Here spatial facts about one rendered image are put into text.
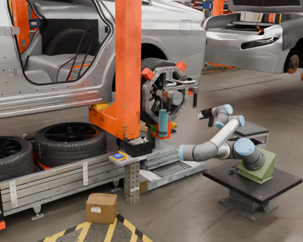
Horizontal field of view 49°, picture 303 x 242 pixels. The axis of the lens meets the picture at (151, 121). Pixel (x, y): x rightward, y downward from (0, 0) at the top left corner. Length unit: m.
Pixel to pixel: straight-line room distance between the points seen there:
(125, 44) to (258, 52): 3.14
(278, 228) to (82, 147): 1.76
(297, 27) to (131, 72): 3.53
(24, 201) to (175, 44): 2.23
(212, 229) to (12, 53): 2.14
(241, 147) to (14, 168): 1.80
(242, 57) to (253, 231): 3.35
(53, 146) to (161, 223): 1.13
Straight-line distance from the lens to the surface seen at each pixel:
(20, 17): 5.28
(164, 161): 3.53
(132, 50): 2.82
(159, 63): 3.24
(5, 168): 2.81
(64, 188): 2.94
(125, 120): 2.91
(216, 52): 5.90
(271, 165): 2.99
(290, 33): 5.70
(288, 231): 2.99
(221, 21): 7.05
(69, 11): 5.05
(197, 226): 2.83
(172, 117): 3.38
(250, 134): 3.98
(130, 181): 2.93
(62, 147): 2.99
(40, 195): 2.88
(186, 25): 3.90
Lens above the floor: 1.63
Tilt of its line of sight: 18 degrees down
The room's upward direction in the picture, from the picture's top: 2 degrees clockwise
